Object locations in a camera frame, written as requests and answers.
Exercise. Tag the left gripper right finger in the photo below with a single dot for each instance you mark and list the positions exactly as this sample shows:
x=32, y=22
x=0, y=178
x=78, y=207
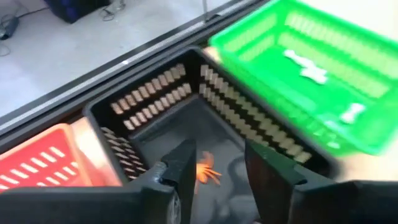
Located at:
x=311, y=205

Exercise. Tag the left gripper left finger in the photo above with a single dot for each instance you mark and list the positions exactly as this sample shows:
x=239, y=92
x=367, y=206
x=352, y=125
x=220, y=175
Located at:
x=77, y=208

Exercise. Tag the white plastic bone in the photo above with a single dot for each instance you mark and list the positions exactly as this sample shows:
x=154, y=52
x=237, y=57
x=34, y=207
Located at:
x=314, y=74
x=351, y=113
x=297, y=57

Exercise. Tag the orange plastic basket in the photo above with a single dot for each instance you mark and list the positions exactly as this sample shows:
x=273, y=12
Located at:
x=46, y=155

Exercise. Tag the black plastic basket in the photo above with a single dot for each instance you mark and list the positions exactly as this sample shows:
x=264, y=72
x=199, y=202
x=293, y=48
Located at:
x=217, y=130

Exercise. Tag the green plastic basket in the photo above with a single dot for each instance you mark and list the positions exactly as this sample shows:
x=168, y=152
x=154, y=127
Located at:
x=264, y=77

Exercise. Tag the black equipment case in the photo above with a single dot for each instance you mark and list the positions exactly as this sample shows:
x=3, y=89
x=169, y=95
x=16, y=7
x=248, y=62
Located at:
x=74, y=9

